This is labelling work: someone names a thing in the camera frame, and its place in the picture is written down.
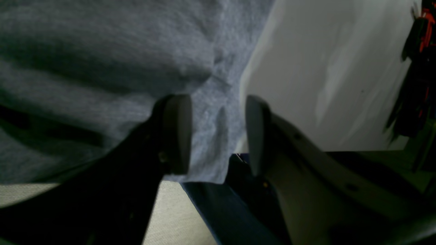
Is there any blue fabric item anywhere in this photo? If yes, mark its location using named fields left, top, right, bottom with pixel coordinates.
left=181, top=153, right=292, bottom=245

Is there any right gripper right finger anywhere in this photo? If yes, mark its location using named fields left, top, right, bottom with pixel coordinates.
left=245, top=96, right=435, bottom=245

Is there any grey T-shirt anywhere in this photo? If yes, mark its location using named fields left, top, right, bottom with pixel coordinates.
left=0, top=0, right=274, bottom=184

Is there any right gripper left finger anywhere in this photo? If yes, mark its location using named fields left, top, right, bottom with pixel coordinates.
left=0, top=95, right=192, bottom=245

